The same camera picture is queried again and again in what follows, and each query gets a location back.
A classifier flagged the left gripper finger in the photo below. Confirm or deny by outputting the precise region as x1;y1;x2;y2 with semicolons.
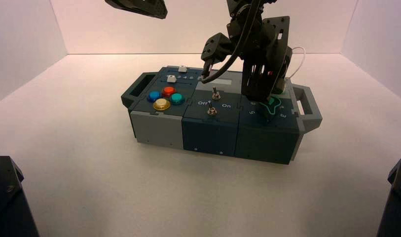
135;0;168;19
105;0;163;19

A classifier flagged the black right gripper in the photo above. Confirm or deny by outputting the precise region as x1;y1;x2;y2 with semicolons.
242;16;292;102

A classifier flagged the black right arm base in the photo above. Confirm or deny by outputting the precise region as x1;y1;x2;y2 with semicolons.
376;156;401;237

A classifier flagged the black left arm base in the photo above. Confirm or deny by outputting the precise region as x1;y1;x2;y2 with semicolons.
0;156;40;237

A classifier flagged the dark rotary knob green marker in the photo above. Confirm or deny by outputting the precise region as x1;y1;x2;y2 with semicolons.
259;95;283;123

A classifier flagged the red push button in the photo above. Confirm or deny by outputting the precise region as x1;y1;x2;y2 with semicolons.
161;86;178;98

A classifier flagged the blue push button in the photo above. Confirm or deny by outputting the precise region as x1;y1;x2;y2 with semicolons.
146;91;162;103

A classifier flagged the teal push button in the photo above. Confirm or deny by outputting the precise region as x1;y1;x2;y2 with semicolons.
169;93;186;106

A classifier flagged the yellow push button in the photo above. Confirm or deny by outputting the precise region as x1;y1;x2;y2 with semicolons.
153;98;172;112

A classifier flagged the grey and teal control box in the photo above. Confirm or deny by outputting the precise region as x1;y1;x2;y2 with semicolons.
120;66;323;165

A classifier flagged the white jumper wire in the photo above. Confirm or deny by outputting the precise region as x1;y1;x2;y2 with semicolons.
287;46;306;81

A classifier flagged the black camera cable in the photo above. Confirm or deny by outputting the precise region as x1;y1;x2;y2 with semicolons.
203;0;263;84

